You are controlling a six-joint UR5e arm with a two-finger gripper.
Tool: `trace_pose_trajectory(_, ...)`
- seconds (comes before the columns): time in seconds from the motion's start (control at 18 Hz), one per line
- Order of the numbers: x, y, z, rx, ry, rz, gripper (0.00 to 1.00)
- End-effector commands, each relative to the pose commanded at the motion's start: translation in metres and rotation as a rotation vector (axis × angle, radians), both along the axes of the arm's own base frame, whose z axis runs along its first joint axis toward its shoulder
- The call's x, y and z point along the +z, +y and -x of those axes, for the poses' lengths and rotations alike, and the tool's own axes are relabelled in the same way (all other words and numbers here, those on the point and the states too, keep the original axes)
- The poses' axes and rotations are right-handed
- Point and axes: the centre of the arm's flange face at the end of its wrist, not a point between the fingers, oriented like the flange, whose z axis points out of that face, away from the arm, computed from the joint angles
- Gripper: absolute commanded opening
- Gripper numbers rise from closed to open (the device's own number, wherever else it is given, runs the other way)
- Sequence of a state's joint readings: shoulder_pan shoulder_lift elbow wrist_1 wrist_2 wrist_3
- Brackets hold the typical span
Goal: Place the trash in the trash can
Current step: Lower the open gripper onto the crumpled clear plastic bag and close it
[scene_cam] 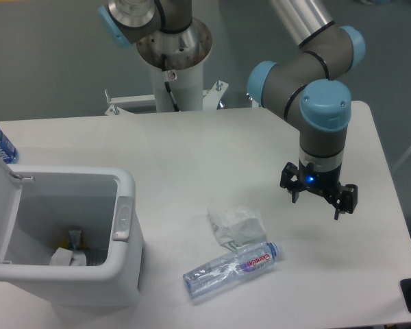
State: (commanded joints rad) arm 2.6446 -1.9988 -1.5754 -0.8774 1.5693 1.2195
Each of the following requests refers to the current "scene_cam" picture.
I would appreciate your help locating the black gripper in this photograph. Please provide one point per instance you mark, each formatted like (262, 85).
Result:
(344, 198)

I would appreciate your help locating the white plastic wrapper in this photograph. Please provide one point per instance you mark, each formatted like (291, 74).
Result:
(236, 227)

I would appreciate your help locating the clear crushed plastic bottle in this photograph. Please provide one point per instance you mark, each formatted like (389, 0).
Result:
(232, 268)

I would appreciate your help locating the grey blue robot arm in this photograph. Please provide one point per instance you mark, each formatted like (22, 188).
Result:
(305, 93)

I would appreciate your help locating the white trash can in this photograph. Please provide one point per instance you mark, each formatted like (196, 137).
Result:
(98, 201)

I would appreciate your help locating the trash inside can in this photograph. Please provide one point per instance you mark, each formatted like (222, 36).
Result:
(74, 251)

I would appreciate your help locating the white trash can lid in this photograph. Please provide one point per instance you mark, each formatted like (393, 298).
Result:
(11, 187)

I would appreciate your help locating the blue labelled water bottle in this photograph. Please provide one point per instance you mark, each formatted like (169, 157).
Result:
(8, 152)

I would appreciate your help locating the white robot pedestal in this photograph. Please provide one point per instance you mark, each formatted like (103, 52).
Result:
(173, 91)

